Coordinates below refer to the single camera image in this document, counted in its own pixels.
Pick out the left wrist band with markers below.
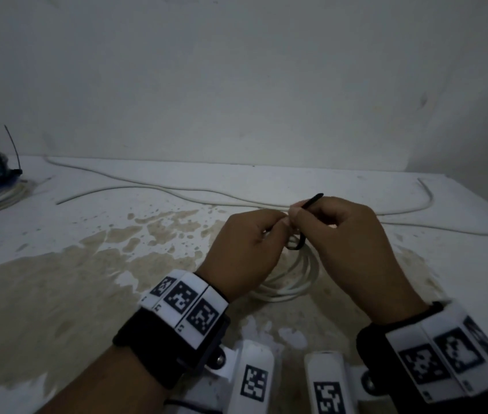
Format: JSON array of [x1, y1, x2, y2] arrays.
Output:
[[112, 269, 232, 390]]

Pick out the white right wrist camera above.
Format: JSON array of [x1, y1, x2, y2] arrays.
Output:
[[304, 351, 378, 414]]

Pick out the person's left forearm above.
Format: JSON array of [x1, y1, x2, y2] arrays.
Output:
[[37, 344, 171, 414]]

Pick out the wrist band with markers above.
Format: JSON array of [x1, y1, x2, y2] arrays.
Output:
[[356, 299, 488, 414], [112, 269, 232, 390]]

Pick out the right wrist band with markers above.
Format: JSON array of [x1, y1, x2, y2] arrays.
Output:
[[356, 299, 488, 414]]

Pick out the long white cable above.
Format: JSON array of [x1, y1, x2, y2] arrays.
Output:
[[45, 156, 488, 237]]

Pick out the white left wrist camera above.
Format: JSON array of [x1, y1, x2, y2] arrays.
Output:
[[175, 339, 276, 414]]

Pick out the person's right hand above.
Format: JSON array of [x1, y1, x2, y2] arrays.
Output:
[[289, 196, 429, 327]]

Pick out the person's left hand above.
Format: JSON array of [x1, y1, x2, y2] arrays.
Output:
[[195, 209, 291, 305]]

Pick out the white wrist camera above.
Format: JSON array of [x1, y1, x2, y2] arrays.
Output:
[[304, 351, 378, 414], [175, 339, 276, 414]]

